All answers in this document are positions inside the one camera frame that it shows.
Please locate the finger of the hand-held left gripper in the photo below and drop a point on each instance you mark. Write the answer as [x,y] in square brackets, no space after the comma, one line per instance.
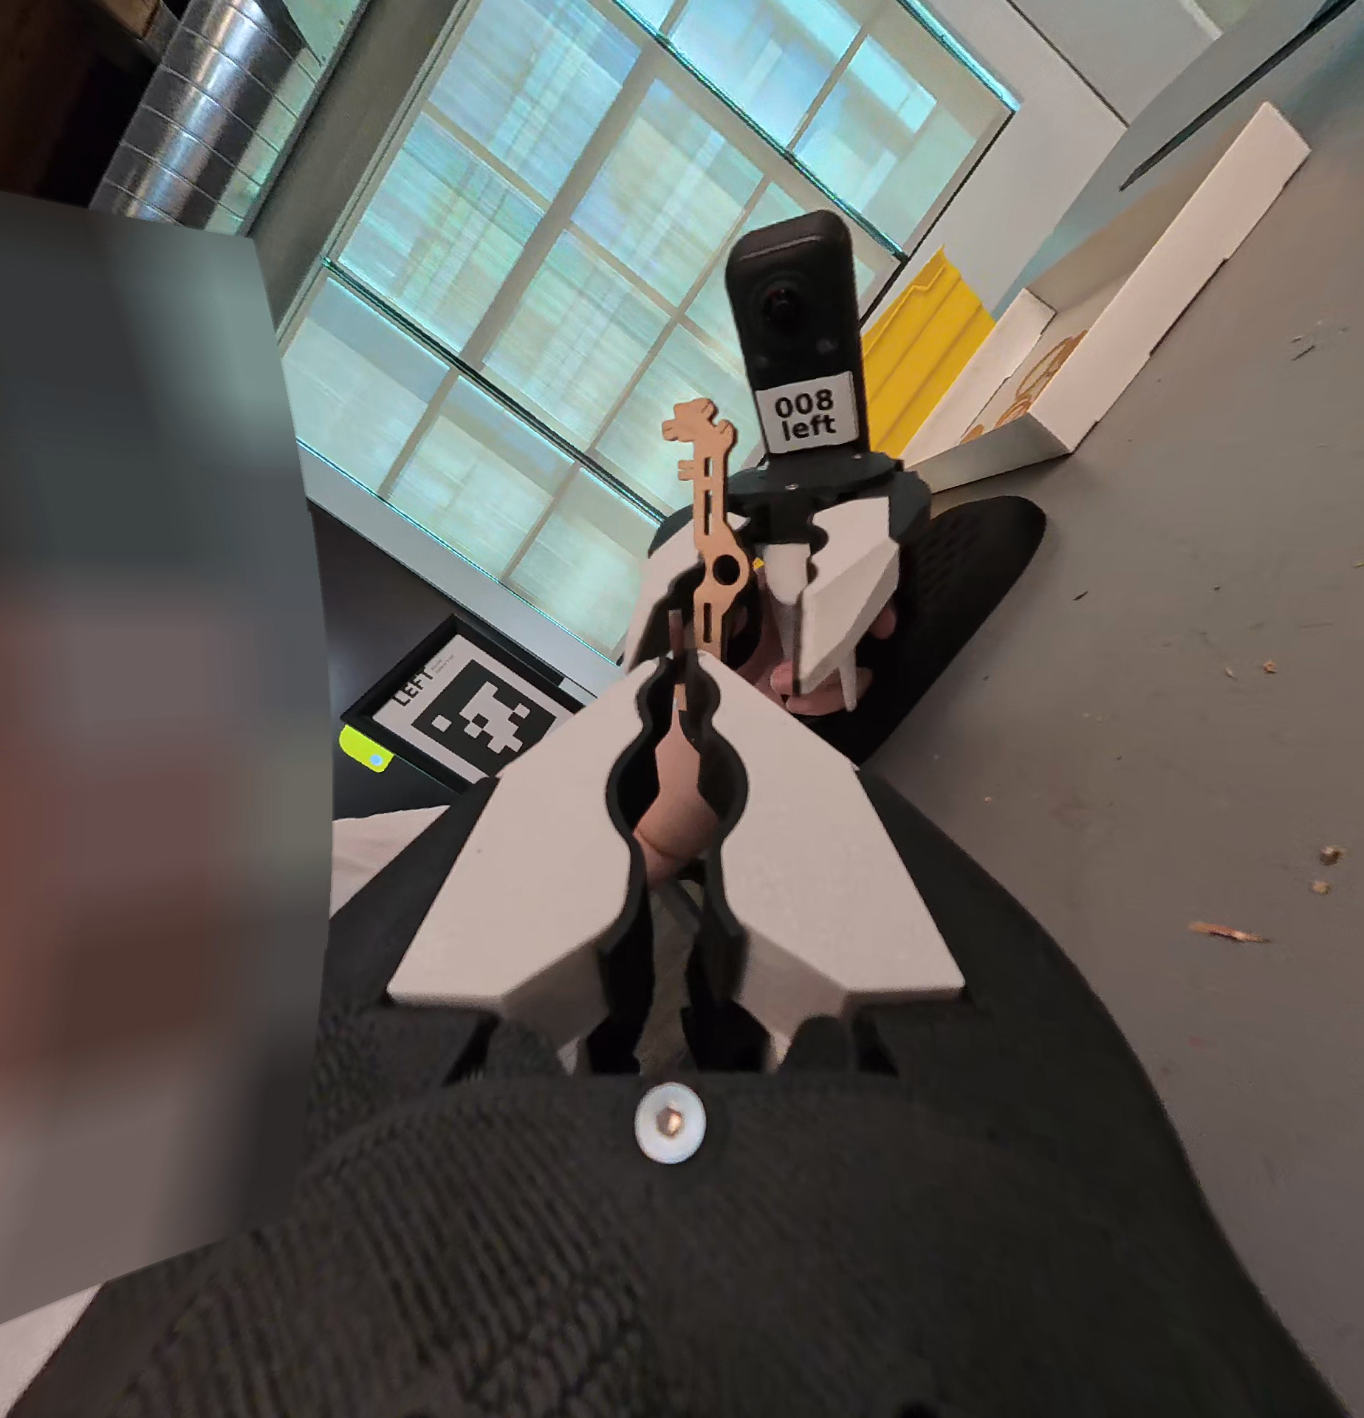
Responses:
[847,598]
[647,619]

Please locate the large grid window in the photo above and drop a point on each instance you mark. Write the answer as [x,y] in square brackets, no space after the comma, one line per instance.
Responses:
[549,276]

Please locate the metal ventilation duct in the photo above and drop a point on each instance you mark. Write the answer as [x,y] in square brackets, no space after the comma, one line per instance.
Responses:
[193,100]

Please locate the wooden splinter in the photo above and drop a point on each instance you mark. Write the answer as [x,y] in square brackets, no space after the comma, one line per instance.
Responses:
[1224,932]

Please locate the black framed marker sign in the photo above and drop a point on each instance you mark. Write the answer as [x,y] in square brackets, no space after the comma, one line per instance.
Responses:
[473,709]

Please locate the pile of rubber bands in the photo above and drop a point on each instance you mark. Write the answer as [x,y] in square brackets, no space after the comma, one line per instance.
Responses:
[1043,370]

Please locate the long notched wooden model part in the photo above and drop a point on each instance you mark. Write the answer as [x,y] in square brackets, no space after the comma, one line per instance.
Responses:
[695,427]

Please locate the yellow plastic bin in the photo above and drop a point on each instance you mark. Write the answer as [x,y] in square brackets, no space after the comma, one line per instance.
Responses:
[926,332]

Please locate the black textured oval pad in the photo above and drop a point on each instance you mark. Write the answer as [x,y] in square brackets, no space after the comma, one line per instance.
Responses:
[949,619]

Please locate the neon yellow tag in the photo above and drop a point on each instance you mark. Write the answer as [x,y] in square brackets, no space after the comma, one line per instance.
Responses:
[359,748]

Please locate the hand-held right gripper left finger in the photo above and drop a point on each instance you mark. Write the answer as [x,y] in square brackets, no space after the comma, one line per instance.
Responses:
[517,887]

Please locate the white cardboard tray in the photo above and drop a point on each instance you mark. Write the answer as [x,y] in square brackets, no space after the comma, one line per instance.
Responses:
[1193,232]

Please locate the person's left hand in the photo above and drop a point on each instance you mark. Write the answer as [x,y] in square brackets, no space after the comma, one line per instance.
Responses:
[681,819]

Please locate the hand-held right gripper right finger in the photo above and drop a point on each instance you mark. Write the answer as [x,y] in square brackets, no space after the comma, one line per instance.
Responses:
[836,887]

